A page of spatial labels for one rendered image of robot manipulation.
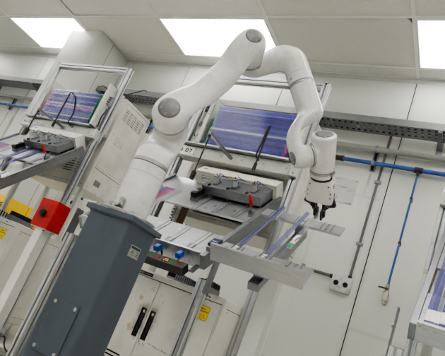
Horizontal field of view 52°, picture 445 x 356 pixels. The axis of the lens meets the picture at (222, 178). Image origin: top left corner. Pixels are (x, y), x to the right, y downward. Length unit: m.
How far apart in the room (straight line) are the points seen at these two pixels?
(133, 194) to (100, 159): 1.87
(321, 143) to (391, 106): 2.71
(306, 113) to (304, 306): 2.30
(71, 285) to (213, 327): 0.82
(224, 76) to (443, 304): 1.03
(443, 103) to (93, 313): 3.42
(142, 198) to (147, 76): 4.15
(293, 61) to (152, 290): 1.23
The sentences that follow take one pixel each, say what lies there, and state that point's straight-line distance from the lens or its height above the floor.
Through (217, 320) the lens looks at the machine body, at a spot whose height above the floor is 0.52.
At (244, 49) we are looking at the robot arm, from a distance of 1.61.
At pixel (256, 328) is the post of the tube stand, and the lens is 1.73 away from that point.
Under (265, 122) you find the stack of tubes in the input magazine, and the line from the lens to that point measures 2.52.
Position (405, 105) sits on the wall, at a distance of 4.21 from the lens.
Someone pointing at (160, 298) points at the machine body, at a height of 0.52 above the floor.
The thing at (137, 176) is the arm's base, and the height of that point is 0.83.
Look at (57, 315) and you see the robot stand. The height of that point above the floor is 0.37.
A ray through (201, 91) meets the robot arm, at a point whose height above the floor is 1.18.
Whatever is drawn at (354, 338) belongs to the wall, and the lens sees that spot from 3.57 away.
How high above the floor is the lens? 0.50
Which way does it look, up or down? 17 degrees up
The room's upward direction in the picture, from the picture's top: 22 degrees clockwise
